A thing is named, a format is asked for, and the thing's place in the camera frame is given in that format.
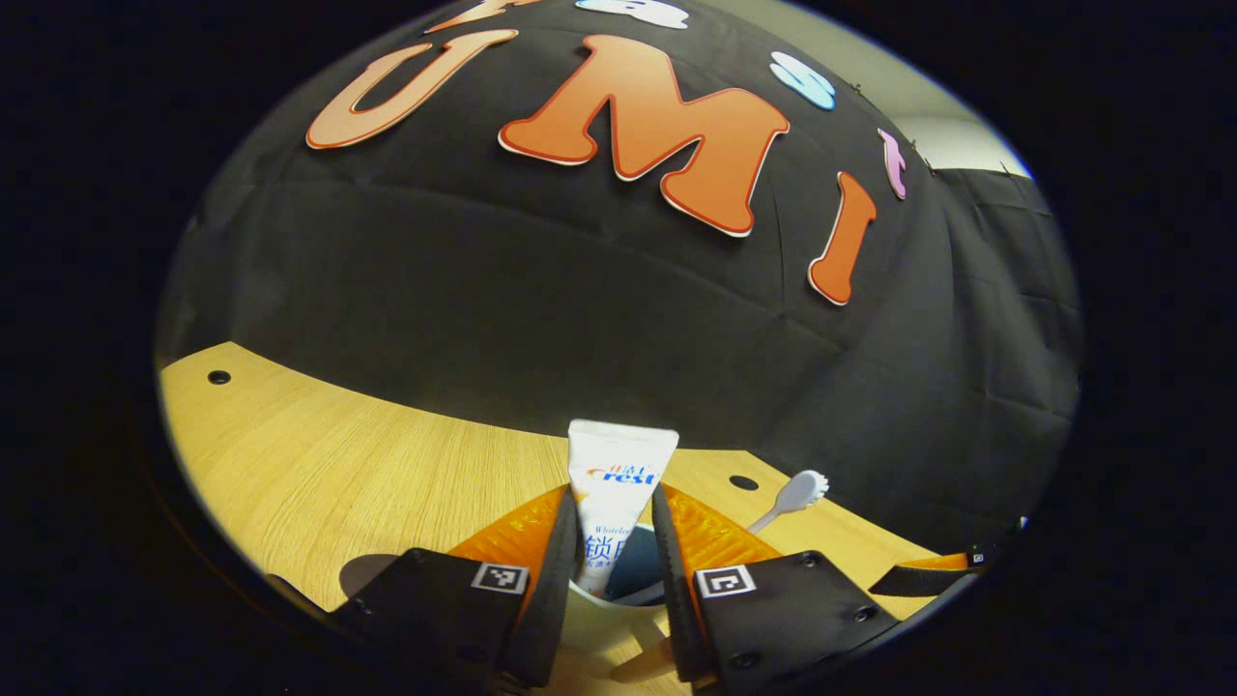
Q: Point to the white toothpaste tube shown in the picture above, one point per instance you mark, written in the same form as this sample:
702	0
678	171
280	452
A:
618	464

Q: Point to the wooden desktop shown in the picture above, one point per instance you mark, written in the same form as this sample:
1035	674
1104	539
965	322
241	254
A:
338	464

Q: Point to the dark brown round coaster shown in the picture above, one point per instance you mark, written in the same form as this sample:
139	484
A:
367	575

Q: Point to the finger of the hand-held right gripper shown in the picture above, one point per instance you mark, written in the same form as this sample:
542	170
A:
928	580

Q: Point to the white toothbrush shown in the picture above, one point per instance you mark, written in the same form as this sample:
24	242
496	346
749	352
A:
797	493

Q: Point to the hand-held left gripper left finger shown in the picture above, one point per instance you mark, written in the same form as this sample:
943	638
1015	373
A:
559	580

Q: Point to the black backdrop cloth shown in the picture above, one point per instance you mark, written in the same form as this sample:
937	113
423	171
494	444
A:
483	290

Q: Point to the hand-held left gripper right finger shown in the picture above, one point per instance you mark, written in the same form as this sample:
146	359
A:
676	599

